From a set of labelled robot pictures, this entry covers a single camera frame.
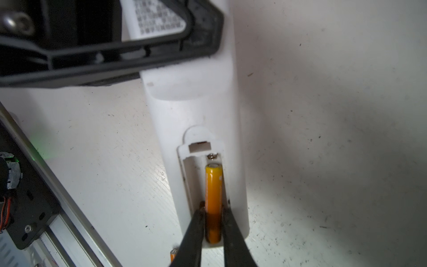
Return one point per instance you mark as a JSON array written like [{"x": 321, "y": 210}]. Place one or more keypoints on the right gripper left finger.
[{"x": 188, "y": 254}]

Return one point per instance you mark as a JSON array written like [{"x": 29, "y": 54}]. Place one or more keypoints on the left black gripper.
[{"x": 54, "y": 44}]

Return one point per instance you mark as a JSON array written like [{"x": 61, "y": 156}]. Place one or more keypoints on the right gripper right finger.
[{"x": 236, "y": 252}]

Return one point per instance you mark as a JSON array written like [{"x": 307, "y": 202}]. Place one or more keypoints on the orange battery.
[
  {"x": 173, "y": 254},
  {"x": 213, "y": 202}
]

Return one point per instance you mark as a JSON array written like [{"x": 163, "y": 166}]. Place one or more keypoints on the white remote control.
[{"x": 195, "y": 111}]

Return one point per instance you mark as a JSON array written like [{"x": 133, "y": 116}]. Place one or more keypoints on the aluminium front rail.
[{"x": 72, "y": 216}]

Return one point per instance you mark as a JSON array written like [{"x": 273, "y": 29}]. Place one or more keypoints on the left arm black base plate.
[{"x": 27, "y": 203}]

